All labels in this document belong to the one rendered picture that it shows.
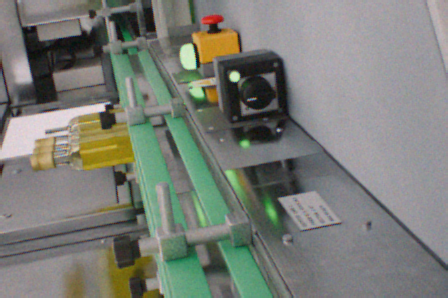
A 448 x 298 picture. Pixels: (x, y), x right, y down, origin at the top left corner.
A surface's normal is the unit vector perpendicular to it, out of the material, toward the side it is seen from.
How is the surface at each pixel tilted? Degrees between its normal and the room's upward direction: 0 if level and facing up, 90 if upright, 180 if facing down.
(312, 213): 90
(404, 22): 0
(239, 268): 90
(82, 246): 90
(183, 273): 90
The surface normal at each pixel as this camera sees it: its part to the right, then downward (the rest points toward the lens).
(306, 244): -0.13, -0.94
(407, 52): -0.98, 0.18
